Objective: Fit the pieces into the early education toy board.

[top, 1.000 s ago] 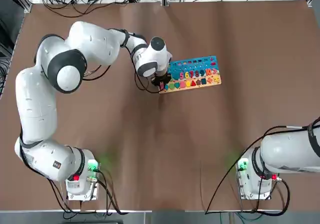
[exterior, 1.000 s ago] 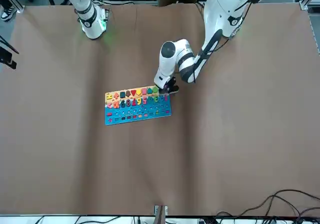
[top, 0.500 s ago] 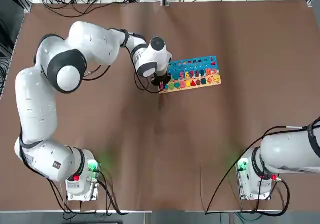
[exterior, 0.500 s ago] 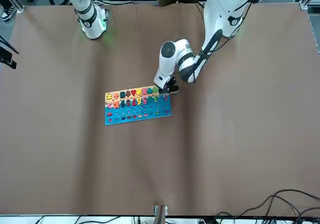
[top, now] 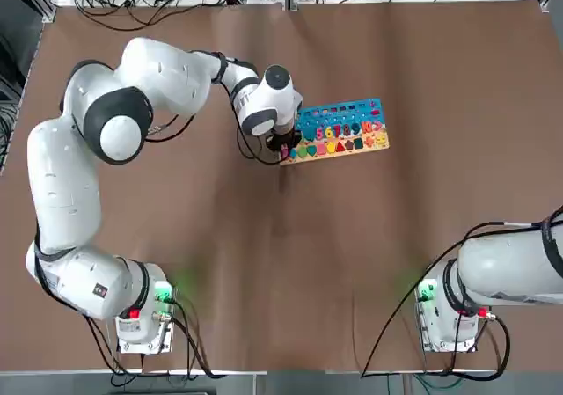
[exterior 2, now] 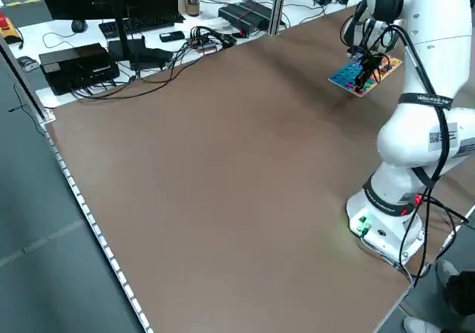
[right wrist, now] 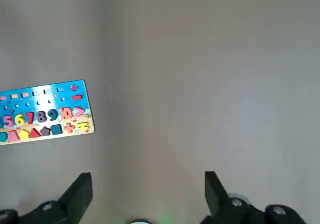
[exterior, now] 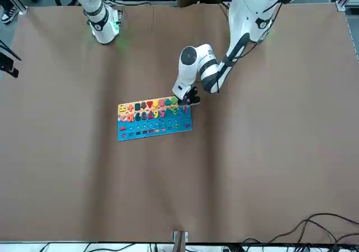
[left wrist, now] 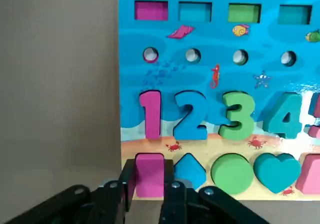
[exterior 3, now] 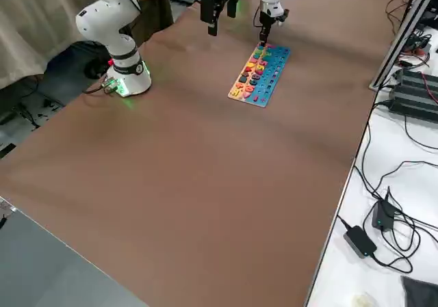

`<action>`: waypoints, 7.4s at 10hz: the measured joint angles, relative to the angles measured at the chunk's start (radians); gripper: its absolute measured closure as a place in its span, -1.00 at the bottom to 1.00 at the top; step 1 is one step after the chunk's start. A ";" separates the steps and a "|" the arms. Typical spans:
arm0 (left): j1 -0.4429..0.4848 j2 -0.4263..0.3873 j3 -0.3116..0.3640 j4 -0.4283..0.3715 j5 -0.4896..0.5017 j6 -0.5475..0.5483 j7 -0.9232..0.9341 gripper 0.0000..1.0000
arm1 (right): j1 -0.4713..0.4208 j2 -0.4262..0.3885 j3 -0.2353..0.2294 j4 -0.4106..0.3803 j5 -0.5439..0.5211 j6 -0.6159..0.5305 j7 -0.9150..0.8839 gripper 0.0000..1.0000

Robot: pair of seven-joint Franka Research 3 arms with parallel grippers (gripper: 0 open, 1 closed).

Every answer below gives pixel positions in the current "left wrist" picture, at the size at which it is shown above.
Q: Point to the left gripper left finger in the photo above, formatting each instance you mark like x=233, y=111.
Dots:
x=100, y=204

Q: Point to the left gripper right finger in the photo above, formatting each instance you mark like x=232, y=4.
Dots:
x=187, y=204

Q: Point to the small pink block piece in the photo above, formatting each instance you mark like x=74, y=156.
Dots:
x=150, y=174

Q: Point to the magenta number one piece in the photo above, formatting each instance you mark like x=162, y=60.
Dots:
x=151, y=114

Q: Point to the colourful wooden toy board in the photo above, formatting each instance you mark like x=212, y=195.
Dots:
x=200, y=67

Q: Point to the teal circle piece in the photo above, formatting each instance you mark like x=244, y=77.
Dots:
x=188, y=169

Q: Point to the green shape piece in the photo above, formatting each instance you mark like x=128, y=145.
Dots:
x=232, y=174

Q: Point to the blue number two piece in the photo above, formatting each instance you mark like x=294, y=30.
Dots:
x=190, y=119

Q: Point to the blue heart piece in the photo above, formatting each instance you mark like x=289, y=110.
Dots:
x=277, y=171

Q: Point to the green number three piece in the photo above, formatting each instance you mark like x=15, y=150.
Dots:
x=236, y=114

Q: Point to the pink square piece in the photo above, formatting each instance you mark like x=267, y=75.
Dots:
x=310, y=174

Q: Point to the teal number four piece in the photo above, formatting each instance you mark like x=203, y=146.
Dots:
x=285, y=119

